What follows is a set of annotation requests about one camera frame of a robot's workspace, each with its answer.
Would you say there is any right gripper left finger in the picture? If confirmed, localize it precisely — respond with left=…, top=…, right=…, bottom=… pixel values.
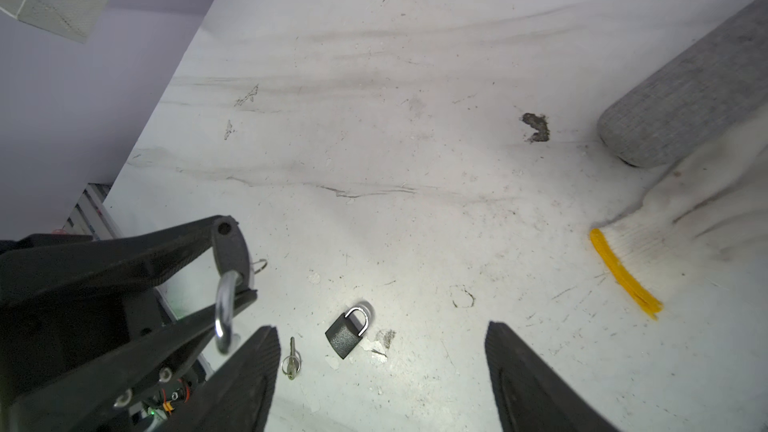
left=159, top=326, right=281, bottom=432

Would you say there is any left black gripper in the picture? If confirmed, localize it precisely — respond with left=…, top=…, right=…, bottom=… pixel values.
left=1, top=215, right=252, bottom=431

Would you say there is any white work glove yellow cuff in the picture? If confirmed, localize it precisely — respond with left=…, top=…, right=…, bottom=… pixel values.
left=589, top=106, right=767, bottom=318

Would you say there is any black padlock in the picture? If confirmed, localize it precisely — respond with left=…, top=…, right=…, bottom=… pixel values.
left=325, top=304, right=371, bottom=360
left=214, top=271, right=241, bottom=355

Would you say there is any grey fabric case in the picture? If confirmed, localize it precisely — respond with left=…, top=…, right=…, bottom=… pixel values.
left=597, top=0, right=767, bottom=168

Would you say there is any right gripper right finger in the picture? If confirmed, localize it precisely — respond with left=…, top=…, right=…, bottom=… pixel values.
left=484, top=322, right=616, bottom=432

